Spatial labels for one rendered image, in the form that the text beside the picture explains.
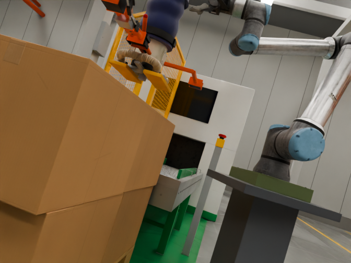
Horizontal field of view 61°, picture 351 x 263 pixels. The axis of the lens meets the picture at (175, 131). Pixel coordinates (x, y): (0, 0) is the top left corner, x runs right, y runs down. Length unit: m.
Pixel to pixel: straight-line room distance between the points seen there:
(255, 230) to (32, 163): 1.07
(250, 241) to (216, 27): 10.76
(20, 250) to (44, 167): 0.23
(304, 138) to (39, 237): 1.09
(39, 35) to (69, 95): 12.91
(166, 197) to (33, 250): 1.26
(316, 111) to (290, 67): 10.19
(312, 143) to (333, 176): 10.17
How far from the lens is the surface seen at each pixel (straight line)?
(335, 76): 1.61
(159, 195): 2.02
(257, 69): 11.44
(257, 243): 1.56
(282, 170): 1.59
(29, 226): 0.87
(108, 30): 3.22
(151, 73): 1.53
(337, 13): 10.40
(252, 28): 1.46
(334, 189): 11.64
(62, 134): 0.77
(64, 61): 0.81
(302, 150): 1.43
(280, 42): 1.66
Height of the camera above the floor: 0.79
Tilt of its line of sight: 3 degrees up
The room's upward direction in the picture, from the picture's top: 18 degrees clockwise
